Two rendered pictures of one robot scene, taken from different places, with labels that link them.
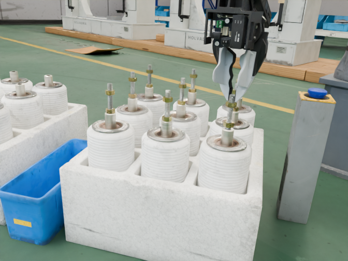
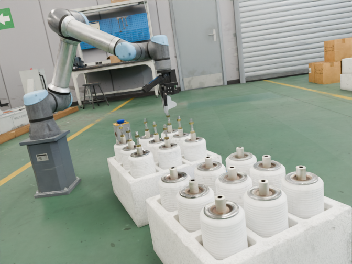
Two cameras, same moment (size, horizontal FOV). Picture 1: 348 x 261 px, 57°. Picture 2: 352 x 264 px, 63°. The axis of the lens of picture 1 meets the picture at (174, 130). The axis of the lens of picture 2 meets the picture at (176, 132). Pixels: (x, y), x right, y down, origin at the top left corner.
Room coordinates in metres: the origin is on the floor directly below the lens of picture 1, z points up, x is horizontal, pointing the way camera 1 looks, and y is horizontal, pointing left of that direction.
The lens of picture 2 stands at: (1.36, 0.99, 0.56)
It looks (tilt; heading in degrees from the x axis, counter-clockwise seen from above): 13 degrees down; 232
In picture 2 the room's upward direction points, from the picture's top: 8 degrees counter-clockwise
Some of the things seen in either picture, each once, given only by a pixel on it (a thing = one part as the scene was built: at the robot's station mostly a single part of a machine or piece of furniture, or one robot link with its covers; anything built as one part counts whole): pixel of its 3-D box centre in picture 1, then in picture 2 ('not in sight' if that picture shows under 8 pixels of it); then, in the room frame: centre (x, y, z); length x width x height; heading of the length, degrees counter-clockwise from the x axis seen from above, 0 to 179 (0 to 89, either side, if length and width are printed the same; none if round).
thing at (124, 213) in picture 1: (176, 177); (162, 175); (0.69, -0.01, 0.09); 0.39 x 0.39 x 0.18; 76
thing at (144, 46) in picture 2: not in sight; (139, 51); (0.61, -0.17, 0.64); 0.11 x 0.11 x 0.08; 32
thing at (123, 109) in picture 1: (132, 110); (167, 146); (0.72, 0.10, 0.25); 0.08 x 0.08 x 0.01
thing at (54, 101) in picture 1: (52, 114); (178, 206); (0.91, 0.37, 0.16); 0.10 x 0.10 x 0.18
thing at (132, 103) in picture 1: (132, 104); (167, 143); (0.72, 0.10, 0.26); 0.02 x 0.02 x 0.03
